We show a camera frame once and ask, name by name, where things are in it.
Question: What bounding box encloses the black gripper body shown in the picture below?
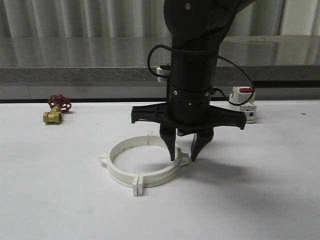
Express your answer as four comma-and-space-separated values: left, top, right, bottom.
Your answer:
131, 85, 246, 133

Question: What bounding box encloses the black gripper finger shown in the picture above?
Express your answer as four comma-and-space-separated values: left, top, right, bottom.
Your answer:
191, 129, 214, 162
159, 124, 176, 161

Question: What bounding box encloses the white half-ring pipe clamp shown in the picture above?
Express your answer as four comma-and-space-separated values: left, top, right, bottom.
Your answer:
132, 135, 190, 196

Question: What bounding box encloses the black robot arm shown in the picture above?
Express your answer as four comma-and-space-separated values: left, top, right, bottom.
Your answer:
131, 0, 250, 160

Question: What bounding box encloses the brass valve red handwheel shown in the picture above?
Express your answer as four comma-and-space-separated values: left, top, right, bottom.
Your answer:
42, 94, 72, 124

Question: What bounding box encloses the grey stone counter ledge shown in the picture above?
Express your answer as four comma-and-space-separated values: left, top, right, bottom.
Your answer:
0, 36, 320, 86

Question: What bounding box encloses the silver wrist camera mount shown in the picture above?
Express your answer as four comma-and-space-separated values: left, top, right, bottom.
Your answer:
156, 63, 171, 83

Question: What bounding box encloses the white circuit breaker red switch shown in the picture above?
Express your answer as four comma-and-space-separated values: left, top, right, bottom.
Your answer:
228, 86, 257, 124

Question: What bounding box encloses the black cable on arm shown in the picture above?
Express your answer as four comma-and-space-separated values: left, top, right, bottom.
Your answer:
147, 44, 255, 107

